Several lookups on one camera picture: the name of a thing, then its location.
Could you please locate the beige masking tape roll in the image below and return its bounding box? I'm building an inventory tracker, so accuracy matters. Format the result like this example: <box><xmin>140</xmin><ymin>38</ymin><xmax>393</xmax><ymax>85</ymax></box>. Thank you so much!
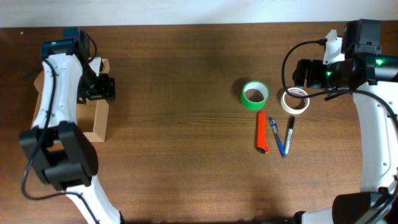
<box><xmin>280</xmin><ymin>87</ymin><xmax>310</xmax><ymax>114</ymax></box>

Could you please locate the green tape roll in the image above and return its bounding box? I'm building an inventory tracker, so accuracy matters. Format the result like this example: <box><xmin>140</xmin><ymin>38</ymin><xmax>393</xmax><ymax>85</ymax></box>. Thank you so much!
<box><xmin>241</xmin><ymin>80</ymin><xmax>270</xmax><ymax>111</ymax></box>

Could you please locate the orange utility knife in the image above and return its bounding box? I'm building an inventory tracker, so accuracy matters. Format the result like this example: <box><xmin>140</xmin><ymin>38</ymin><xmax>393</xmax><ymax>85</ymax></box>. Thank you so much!
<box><xmin>256</xmin><ymin>112</ymin><xmax>269</xmax><ymax>154</ymax></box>

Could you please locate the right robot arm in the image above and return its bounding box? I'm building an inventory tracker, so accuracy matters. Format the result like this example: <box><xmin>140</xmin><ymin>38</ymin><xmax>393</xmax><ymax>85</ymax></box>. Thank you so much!
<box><xmin>292</xmin><ymin>19</ymin><xmax>397</xmax><ymax>223</ymax></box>

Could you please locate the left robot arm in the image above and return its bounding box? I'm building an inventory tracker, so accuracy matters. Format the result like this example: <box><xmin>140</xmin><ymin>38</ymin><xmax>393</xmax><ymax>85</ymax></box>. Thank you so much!
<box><xmin>19</xmin><ymin>27</ymin><xmax>124</xmax><ymax>223</ymax></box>

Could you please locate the black and white marker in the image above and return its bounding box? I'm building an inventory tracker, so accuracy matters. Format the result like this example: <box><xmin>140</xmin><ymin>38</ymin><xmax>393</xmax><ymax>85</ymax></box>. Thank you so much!
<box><xmin>285</xmin><ymin>116</ymin><xmax>295</xmax><ymax>154</ymax></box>

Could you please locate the blue ballpoint pen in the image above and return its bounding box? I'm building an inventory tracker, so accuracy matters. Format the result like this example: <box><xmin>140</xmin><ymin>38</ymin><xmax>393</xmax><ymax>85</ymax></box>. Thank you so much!
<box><xmin>269</xmin><ymin>117</ymin><xmax>286</xmax><ymax>158</ymax></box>

